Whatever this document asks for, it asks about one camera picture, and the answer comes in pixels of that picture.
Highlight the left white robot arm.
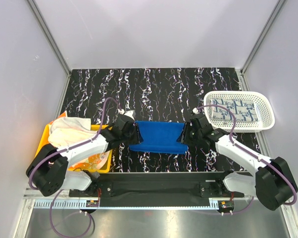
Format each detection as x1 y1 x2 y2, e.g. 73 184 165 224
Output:
26 110 142 197

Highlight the white perforated basket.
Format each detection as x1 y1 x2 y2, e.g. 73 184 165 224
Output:
203 91 275 133

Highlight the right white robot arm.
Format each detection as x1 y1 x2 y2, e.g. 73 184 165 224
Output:
177 114 298 211

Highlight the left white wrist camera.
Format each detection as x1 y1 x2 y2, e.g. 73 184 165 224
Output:
124 110 136 119

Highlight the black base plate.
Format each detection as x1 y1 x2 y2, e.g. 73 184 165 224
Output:
69 172 244 209

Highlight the blue patterned grey towel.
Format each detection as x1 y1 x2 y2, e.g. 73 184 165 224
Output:
211 99 260 122

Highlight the white slotted cable duct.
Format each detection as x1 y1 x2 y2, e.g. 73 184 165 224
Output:
34 199 99 209

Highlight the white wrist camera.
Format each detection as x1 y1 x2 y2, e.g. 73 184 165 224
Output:
192 108 199 115
124 110 136 119

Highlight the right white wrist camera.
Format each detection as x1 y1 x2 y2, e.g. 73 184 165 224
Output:
192 108 199 115

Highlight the cream terry towel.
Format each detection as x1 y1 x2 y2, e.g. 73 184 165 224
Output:
48 117 96 147

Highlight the orange towel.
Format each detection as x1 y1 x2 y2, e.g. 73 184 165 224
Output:
48 112 109 171

